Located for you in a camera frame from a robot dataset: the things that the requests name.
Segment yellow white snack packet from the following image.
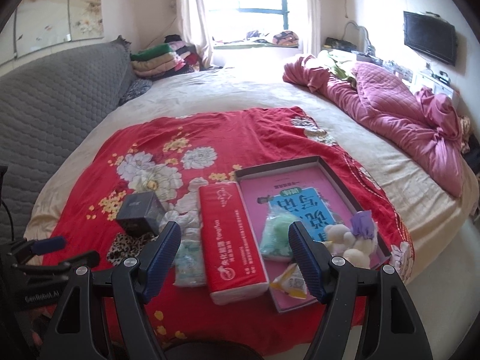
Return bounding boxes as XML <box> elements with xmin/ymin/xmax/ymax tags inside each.
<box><xmin>270</xmin><ymin>263</ymin><xmax>308</xmax><ymax>300</ymax></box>

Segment green white tissue packet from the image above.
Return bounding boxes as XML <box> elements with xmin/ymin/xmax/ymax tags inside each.
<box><xmin>174</xmin><ymin>239</ymin><xmax>207</xmax><ymax>288</ymax></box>

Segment leopard print cloth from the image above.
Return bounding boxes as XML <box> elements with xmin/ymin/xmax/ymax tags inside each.
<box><xmin>106</xmin><ymin>232</ymin><xmax>158</xmax><ymax>266</ymax></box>

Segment mint green tissue packet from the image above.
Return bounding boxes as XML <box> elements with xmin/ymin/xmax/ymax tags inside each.
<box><xmin>259</xmin><ymin>206</ymin><xmax>299</xmax><ymax>263</ymax></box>

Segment bear plush purple hat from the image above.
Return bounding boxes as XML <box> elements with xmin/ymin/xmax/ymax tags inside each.
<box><xmin>323</xmin><ymin>211</ymin><xmax>377</xmax><ymax>269</ymax></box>

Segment dark blue square box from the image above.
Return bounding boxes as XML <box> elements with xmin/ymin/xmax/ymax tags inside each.
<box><xmin>115</xmin><ymin>192</ymin><xmax>166</xmax><ymax>238</ymax></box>

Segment pink and blue book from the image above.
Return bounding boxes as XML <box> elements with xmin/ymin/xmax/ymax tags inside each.
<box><xmin>239</xmin><ymin>166</ymin><xmax>376</xmax><ymax>310</ymax></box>

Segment red tissue pack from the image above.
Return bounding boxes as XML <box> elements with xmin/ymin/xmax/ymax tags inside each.
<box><xmin>199</xmin><ymin>182</ymin><xmax>269</xmax><ymax>306</ymax></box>

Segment red floral blanket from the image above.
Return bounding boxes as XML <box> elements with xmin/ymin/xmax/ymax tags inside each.
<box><xmin>43</xmin><ymin>107</ymin><xmax>414</xmax><ymax>356</ymax></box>

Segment grey quilted headboard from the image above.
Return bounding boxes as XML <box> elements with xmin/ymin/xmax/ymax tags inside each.
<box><xmin>1</xmin><ymin>37</ymin><xmax>136</xmax><ymax>242</ymax></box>

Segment pink quilted comforter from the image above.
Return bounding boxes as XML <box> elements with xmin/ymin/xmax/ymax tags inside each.
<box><xmin>283</xmin><ymin>55</ymin><xmax>464</xmax><ymax>197</ymax></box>

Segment folded clothes stack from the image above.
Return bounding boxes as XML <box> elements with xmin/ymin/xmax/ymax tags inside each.
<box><xmin>130</xmin><ymin>34</ymin><xmax>204</xmax><ymax>80</ymax></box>

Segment clothes on windowsill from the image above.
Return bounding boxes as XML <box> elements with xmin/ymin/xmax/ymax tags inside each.
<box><xmin>246</xmin><ymin>30</ymin><xmax>299</xmax><ymax>48</ymax></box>

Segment white window curtain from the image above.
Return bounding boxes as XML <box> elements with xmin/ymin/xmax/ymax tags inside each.
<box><xmin>176</xmin><ymin>0</ymin><xmax>214</xmax><ymax>68</ymax></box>

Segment wall painting panels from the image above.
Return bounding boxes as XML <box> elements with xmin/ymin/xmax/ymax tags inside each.
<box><xmin>1</xmin><ymin>0</ymin><xmax>104</xmax><ymax>63</ymax></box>

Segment wall mounted black television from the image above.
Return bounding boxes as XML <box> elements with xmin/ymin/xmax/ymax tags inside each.
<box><xmin>403</xmin><ymin>11</ymin><xmax>458</xmax><ymax>66</ymax></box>

